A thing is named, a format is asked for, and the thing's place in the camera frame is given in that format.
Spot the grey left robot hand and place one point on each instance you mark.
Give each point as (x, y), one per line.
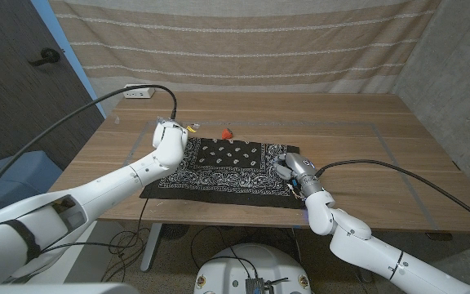
(167, 120)

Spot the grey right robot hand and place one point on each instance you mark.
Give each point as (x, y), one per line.
(298, 167)

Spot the black paisley bandana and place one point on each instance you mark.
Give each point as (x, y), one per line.
(227, 155)

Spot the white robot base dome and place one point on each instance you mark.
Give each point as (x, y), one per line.
(259, 261)

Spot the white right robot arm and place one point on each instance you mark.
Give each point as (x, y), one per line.
(361, 245)

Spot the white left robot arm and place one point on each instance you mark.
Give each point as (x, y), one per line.
(108, 183)

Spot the red toy strawberry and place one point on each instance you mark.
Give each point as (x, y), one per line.
(227, 133)

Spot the white power strip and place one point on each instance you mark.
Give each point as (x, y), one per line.
(141, 94)

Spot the small clear tape piece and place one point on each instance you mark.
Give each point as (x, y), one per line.
(116, 119)

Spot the beige striped backdrop cloth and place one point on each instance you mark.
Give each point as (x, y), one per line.
(239, 41)

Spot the dark round floor object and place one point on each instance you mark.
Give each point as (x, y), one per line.
(174, 232)

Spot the round gold emblem sticker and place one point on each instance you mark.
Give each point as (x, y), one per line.
(304, 281)
(201, 281)

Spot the white table leg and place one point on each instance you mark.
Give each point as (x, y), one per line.
(151, 245)

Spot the small black electronics box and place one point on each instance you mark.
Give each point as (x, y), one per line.
(254, 286)

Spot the blue plastic bin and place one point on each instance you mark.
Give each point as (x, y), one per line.
(23, 171)

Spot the dark wood-grain door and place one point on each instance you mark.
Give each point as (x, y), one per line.
(14, 102)

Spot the black table foot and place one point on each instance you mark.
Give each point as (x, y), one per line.
(439, 236)

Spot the blue door frame strip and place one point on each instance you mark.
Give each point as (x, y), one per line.
(67, 53)

